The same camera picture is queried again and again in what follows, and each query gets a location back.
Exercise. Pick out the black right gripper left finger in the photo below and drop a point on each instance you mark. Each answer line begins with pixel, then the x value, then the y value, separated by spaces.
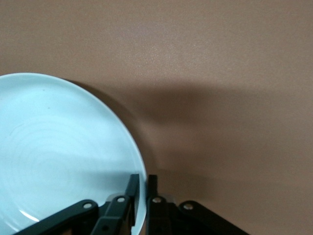
pixel 107 218

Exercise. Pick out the light blue round plate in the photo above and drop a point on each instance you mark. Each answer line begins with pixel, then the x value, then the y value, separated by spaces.
pixel 61 137

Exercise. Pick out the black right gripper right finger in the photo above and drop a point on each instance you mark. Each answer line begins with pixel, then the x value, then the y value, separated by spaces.
pixel 161 218

